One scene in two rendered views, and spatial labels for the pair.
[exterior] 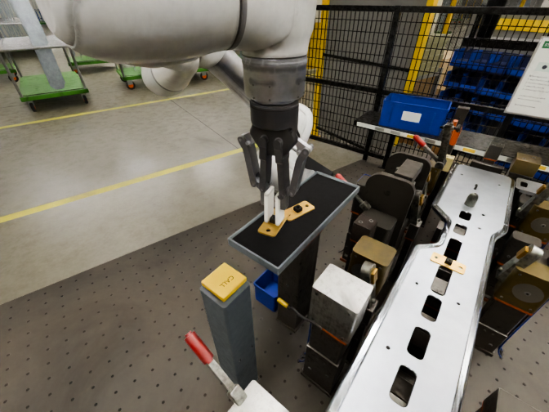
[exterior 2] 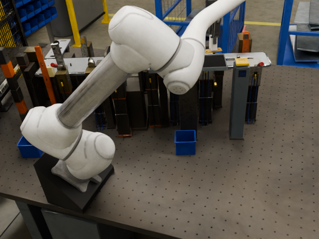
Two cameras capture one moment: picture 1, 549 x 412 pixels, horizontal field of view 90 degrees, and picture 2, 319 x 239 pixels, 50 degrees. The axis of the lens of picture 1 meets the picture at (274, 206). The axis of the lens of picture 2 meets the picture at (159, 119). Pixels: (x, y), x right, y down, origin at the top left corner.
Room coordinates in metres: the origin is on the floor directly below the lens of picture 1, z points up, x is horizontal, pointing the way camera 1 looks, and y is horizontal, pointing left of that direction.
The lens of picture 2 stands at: (1.47, 1.10, 1.93)
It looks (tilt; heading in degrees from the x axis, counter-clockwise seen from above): 36 degrees down; 237
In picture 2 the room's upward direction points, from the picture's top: 5 degrees counter-clockwise
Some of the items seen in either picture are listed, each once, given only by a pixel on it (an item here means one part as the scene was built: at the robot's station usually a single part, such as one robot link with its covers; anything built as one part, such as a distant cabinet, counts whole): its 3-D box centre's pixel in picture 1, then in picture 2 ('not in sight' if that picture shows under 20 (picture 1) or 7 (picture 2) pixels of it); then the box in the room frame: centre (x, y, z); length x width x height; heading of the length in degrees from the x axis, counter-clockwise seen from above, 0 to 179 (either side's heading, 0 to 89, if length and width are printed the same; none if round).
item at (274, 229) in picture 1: (274, 220); (212, 49); (0.43, 0.00, 1.22); 0.08 x 0.04 x 0.01; 155
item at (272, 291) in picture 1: (273, 288); (185, 142); (0.61, 0.00, 0.74); 0.11 x 0.10 x 0.09; 142
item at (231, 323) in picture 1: (234, 343); (238, 102); (0.32, 0.09, 0.92); 0.08 x 0.08 x 0.44; 52
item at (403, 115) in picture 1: (413, 113); not in sight; (1.44, -0.73, 1.09); 0.30 x 0.17 x 0.13; 58
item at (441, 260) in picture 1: (448, 261); not in sight; (0.50, -0.47, 1.01); 0.08 x 0.04 x 0.01; 51
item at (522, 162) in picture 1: (506, 194); (39, 74); (1.00, -1.03, 0.88); 0.08 x 0.08 x 0.36; 52
